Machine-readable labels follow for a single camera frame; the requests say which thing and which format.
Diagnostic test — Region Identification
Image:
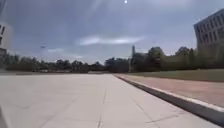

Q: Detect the row of trees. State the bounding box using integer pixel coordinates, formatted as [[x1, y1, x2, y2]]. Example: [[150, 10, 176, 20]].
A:
[[0, 46, 224, 74]]

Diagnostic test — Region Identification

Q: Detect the tall slim tower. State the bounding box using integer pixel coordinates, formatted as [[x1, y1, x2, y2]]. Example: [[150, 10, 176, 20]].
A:
[[131, 45, 137, 61]]

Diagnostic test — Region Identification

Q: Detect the dark stone kerb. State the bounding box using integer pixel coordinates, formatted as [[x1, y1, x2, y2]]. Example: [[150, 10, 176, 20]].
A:
[[113, 74, 224, 128]]

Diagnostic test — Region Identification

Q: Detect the pale stone slab plaza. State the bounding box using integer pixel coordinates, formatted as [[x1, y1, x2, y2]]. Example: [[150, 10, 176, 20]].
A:
[[0, 73, 223, 128]]

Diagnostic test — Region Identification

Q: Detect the grey building with window grid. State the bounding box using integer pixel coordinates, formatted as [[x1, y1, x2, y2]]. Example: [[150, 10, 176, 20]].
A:
[[193, 8, 224, 51]]

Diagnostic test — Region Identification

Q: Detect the raised reddish paved terrace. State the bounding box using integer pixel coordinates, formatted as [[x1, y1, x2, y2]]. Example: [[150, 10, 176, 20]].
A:
[[116, 73, 224, 108]]

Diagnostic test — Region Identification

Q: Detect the grass lawn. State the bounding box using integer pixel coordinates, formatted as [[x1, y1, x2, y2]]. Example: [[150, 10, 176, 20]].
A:
[[128, 68, 224, 83]]

